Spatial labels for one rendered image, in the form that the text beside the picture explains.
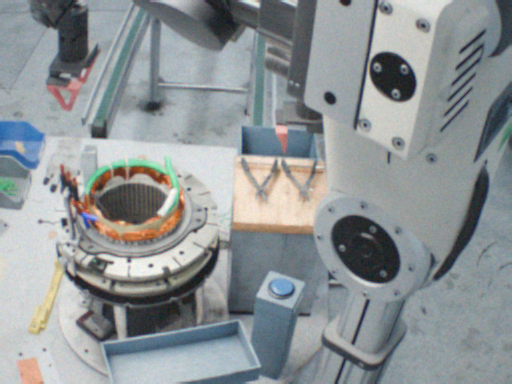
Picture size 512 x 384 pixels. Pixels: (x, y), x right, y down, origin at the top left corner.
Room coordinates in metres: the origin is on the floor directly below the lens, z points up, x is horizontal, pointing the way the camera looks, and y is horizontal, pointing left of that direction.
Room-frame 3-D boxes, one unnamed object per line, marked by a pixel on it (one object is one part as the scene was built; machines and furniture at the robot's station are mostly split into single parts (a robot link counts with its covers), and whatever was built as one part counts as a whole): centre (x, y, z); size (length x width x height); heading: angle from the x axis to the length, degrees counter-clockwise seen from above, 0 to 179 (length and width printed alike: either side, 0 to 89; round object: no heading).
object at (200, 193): (0.94, 0.22, 1.09); 0.32 x 0.32 x 0.01
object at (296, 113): (1.11, -0.08, 1.26); 0.10 x 0.07 x 0.07; 96
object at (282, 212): (1.08, -0.05, 1.05); 0.20 x 0.19 x 0.02; 5
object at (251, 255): (1.08, -0.05, 0.91); 0.19 x 0.19 x 0.26; 5
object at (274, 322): (0.85, -0.06, 0.91); 0.07 x 0.07 x 0.25; 73
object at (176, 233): (0.94, 0.22, 1.05); 0.22 x 0.22 x 0.12
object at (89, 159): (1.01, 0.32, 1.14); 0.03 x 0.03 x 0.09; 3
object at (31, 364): (0.71, 0.44, 0.80); 0.07 x 0.05 x 0.01; 28
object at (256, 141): (1.24, -0.04, 0.92); 0.17 x 0.11 x 0.28; 95
